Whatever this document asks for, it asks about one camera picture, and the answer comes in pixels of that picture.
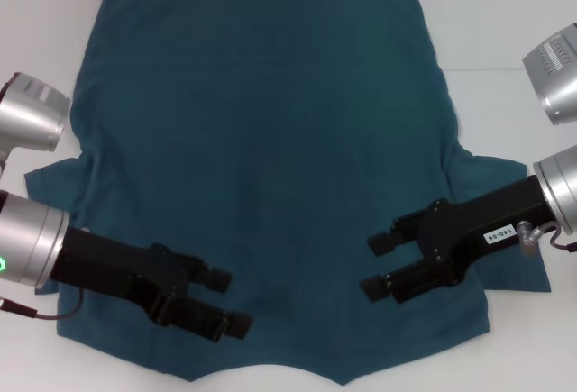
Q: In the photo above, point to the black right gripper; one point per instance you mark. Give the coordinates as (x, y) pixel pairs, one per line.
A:
(478, 225)

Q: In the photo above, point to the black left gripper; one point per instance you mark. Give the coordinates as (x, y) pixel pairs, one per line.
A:
(112, 266)

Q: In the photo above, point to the blue t-shirt with white print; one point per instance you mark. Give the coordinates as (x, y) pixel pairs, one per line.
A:
(270, 139)

